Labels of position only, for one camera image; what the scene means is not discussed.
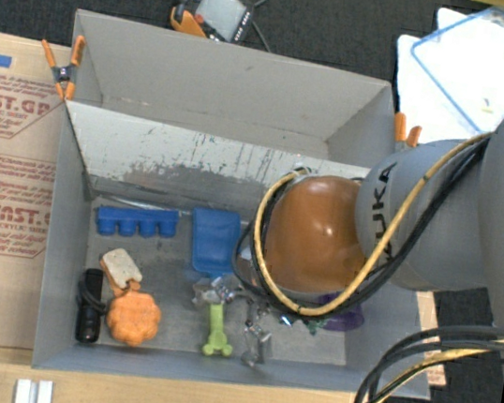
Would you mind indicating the green toy bone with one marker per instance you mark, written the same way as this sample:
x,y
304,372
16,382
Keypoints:
x,y
215,327

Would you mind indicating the beige and tan toy sandwich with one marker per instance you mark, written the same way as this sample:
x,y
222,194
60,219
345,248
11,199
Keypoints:
x,y
121,265

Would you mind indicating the orange flower-shaped toy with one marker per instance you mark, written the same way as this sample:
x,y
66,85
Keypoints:
x,y
133,318

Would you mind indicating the purple cup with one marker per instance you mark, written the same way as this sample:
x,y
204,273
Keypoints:
x,y
344,320

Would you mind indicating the grey metal bin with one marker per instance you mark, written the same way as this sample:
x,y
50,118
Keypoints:
x,y
213,85

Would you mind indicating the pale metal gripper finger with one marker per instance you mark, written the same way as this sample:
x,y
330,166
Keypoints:
x,y
211,292
255,343

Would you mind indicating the black flashlight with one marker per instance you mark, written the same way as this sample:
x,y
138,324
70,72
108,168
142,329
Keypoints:
x,y
89,312

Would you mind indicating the blue four-peg toy block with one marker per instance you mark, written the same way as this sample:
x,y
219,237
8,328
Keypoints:
x,y
135,222

